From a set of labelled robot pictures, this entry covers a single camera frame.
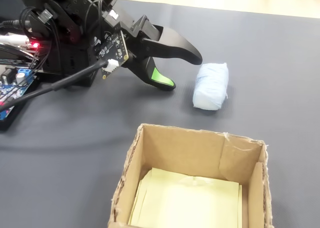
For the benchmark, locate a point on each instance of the black board holder tray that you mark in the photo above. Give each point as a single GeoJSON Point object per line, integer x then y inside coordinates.
{"type": "Point", "coordinates": [15, 118]}

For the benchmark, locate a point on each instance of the open cardboard box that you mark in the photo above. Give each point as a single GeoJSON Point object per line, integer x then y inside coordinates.
{"type": "Point", "coordinates": [180, 148]}

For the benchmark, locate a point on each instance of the blue controller circuit board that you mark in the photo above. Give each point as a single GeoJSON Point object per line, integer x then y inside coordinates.
{"type": "Point", "coordinates": [11, 88]}

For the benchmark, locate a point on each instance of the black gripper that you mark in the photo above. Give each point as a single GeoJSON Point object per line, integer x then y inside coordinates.
{"type": "Point", "coordinates": [130, 29]}

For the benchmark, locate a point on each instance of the pale yellow paper sheets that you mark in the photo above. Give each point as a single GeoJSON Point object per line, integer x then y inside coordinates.
{"type": "Point", "coordinates": [185, 203]}

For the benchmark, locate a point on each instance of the black camera circuit board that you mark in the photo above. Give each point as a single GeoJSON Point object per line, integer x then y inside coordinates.
{"type": "Point", "coordinates": [113, 50]}

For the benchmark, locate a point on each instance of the light blue block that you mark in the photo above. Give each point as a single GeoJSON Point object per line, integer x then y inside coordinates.
{"type": "Point", "coordinates": [211, 86]}

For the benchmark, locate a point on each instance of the small board with red LED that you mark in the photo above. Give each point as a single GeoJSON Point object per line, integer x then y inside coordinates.
{"type": "Point", "coordinates": [33, 45]}

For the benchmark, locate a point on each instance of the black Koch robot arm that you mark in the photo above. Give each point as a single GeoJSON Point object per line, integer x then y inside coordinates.
{"type": "Point", "coordinates": [75, 10]}

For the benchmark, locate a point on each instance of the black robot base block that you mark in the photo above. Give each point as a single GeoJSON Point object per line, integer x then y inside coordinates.
{"type": "Point", "coordinates": [72, 63]}

